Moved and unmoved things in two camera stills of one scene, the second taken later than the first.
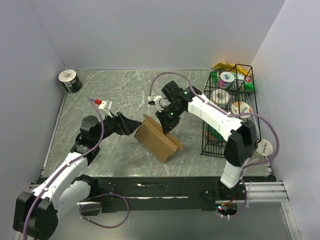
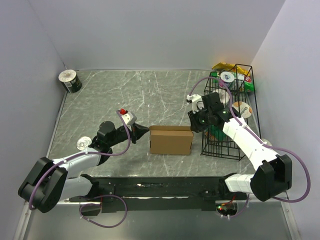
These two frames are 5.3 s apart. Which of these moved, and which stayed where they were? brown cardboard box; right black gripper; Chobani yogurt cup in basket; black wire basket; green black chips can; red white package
Moved: right black gripper; brown cardboard box
Stayed: Chobani yogurt cup in basket; black wire basket; green black chips can; red white package
